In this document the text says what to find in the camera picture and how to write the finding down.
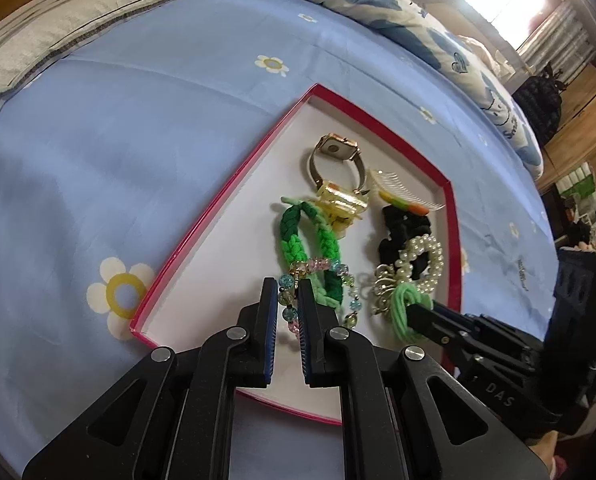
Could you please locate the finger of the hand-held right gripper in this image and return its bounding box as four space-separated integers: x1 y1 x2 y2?
431 301 505 337
405 304 480 367

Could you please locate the light green bow hair tie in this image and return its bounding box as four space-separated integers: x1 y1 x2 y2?
389 282 433 346

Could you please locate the silver ring chain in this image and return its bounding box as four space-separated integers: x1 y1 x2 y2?
359 265 403 318

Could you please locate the white pearl bracelet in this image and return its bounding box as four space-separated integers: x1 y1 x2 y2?
395 234 445 295

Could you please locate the wooden wardrobe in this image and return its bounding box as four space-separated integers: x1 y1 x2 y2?
540 60 596 191

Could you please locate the pastel beaded bracelet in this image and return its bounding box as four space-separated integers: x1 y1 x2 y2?
277 257 366 333

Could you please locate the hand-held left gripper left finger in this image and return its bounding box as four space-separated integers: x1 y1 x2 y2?
22 276 279 480

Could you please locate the cluttered shelf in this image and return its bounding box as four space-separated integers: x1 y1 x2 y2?
555 160 596 261

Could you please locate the green braided bracelet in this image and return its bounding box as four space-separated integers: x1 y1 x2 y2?
278 195 349 306

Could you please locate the clear hair comb orange trim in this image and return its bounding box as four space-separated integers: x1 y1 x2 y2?
367 167 446 217

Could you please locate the black scrunchie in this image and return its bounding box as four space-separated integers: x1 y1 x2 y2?
378 206 435 271

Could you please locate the white cloth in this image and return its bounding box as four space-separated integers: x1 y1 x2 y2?
458 35 514 76

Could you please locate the blue heart-pattern pillow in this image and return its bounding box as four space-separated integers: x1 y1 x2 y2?
198 0 544 178

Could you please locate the black backpack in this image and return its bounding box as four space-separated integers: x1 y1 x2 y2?
512 62 564 148

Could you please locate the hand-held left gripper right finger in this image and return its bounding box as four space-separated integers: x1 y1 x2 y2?
297 277 551 480

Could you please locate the bright window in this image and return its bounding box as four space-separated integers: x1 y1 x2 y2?
473 0 554 46

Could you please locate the red shallow box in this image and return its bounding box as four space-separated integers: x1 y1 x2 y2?
129 83 463 427

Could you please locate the person's right hand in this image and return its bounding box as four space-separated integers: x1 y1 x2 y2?
525 430 571 480

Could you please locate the metal band wristwatch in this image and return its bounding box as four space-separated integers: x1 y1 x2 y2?
305 133 367 196

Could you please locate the yellow hair claw clip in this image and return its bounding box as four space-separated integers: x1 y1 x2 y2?
314 180 369 226

